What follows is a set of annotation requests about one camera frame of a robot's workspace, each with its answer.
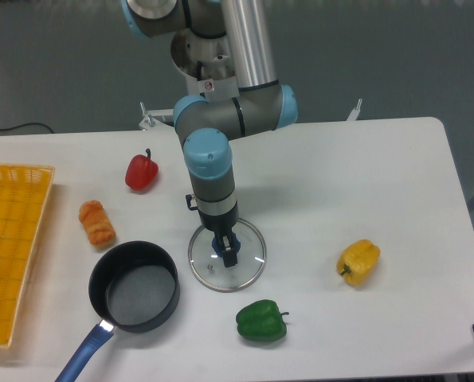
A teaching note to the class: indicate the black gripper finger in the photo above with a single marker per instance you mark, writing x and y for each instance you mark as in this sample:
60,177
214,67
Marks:
229,250

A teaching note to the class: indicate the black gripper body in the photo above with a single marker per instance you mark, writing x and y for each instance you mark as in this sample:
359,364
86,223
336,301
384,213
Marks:
220,225

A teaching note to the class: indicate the glass lid blue knob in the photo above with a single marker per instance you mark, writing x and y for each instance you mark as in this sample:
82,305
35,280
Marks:
209,269

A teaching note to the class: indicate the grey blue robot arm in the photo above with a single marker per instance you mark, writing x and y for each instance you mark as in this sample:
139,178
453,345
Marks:
208,157

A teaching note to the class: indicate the green bell pepper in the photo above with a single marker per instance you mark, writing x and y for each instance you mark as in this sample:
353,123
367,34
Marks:
261,321

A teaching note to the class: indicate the red bell pepper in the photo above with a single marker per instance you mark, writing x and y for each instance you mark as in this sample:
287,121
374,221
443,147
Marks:
141,171

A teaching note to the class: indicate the orange bread loaf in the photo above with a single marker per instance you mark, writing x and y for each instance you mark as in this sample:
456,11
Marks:
96,223

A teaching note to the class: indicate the yellow bell pepper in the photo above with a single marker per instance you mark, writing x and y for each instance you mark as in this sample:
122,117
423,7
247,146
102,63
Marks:
357,262

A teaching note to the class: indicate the yellow woven basket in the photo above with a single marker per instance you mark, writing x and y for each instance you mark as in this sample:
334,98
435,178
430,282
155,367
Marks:
24,194

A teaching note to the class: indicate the black pot blue handle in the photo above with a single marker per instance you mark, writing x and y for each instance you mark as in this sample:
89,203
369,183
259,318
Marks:
134,287

